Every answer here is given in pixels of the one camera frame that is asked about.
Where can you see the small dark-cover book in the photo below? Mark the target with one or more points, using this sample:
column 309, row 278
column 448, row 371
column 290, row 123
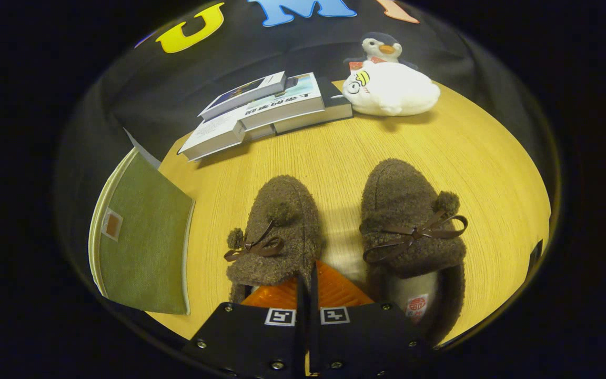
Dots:
column 240, row 95

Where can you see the white plush toy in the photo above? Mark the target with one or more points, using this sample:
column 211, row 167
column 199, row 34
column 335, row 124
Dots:
column 397, row 92

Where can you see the dark grey book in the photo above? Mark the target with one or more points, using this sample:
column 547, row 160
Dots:
column 334, row 97

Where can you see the penguin plush toy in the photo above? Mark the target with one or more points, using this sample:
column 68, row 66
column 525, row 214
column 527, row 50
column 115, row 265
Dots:
column 382, row 47

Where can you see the green fabric storage box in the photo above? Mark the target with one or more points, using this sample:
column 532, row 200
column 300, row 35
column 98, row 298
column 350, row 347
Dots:
column 145, row 242

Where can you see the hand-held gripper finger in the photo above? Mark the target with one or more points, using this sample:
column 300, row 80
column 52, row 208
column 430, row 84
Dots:
column 313, row 337
column 301, row 342

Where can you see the brown fuzzy shoe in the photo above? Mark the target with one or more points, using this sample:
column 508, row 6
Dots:
column 403, row 200
column 282, row 226

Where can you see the white paperback book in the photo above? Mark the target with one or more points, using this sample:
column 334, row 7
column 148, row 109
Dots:
column 213, row 131

